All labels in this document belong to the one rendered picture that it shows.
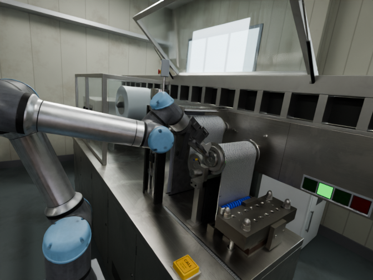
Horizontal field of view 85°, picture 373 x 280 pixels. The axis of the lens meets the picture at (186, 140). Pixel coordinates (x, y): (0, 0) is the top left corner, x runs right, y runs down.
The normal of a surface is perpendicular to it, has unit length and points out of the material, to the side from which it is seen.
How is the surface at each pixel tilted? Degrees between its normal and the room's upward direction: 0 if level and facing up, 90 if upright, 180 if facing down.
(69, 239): 7
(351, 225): 90
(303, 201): 90
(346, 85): 90
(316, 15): 90
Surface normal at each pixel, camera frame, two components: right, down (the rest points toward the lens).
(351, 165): -0.80, 0.07
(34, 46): 0.61, 0.25
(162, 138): 0.40, 0.25
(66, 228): 0.14, -0.93
